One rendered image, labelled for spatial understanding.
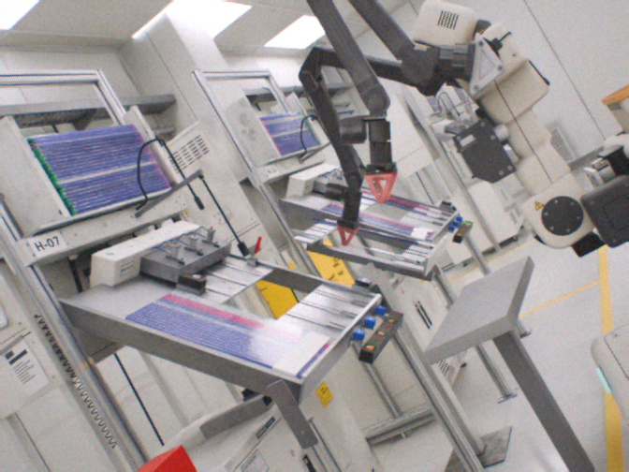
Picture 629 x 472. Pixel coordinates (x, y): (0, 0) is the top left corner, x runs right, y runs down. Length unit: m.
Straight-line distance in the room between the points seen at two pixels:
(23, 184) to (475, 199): 5.00
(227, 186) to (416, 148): 3.55
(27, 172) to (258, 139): 1.45
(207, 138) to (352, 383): 1.31
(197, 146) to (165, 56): 2.37
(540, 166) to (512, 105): 0.18
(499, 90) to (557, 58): 7.57
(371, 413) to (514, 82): 1.88
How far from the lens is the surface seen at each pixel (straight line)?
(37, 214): 2.10
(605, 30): 9.51
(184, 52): 5.55
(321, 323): 2.04
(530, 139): 1.95
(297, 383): 1.69
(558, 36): 9.52
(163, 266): 2.16
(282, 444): 2.11
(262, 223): 3.25
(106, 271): 2.11
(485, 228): 6.58
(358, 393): 3.33
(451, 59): 1.78
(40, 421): 3.72
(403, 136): 6.63
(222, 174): 3.29
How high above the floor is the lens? 1.02
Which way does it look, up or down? level
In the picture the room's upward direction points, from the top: 30 degrees counter-clockwise
